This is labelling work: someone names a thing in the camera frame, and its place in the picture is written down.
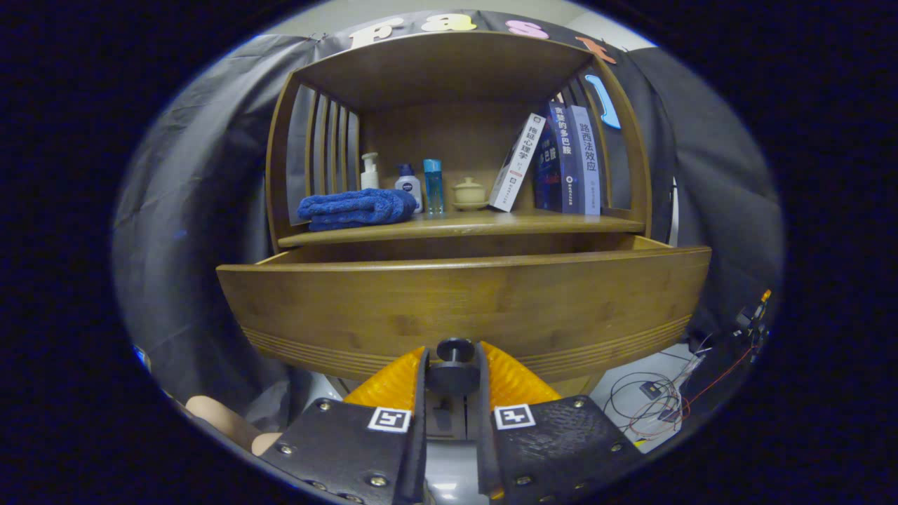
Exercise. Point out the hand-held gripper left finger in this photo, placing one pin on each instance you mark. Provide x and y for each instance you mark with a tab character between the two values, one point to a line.
419	449

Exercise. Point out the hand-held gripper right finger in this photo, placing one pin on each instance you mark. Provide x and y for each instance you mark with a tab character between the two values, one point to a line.
485	449

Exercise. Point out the wooden countertop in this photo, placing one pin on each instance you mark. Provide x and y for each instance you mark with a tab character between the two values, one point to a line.
491	223

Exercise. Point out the wooden cabinet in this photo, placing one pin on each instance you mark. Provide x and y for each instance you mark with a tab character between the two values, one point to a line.
435	70

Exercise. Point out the small black adapter box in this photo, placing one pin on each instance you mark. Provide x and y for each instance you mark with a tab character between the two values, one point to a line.
651	389

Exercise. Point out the folded blue towel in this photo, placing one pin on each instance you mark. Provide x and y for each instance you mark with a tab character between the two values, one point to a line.
351	208

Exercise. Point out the beige lidded tea cup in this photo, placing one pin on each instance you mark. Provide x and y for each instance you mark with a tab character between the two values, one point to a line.
470	194

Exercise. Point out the white bottle with blue cap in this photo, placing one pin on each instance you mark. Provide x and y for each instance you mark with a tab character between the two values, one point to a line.
410	189

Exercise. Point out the clear blue bottle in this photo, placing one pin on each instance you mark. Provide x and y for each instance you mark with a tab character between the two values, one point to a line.
433	189

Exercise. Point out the white pump bottle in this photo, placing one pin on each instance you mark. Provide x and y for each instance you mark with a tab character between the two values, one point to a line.
370	175

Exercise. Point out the white book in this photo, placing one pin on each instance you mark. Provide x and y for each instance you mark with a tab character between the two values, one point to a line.
518	161

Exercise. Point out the orange and black device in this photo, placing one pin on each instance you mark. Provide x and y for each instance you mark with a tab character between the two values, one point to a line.
747	319

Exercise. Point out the dark blue book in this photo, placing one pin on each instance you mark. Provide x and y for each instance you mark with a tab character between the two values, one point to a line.
561	161

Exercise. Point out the pale grey-blue book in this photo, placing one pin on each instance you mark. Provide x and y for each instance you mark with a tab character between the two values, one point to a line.
588	161

